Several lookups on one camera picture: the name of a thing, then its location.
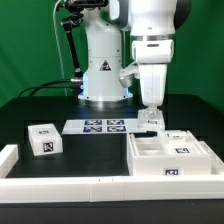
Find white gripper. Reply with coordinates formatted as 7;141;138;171
132;39;174;118

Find white cabinet body box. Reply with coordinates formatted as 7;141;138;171
127;131;212;176

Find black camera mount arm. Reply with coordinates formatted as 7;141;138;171
55;0;108;79

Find white cabinet door panel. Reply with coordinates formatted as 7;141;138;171
137;109;165;131
161;130;205;156

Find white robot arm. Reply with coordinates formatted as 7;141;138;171
81;0;191;119

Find grey hanging cable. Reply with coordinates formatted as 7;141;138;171
52;0;68;97

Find white U-shaped fence frame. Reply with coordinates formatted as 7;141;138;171
0;145;224;203

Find small white tagged box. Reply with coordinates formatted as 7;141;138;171
28;124;63;156

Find flat white tagged base plate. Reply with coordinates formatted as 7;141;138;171
62;119;145;135

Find black cable bundle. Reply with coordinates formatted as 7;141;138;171
17;79;84;98

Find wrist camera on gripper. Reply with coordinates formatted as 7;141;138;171
119;62;139;88

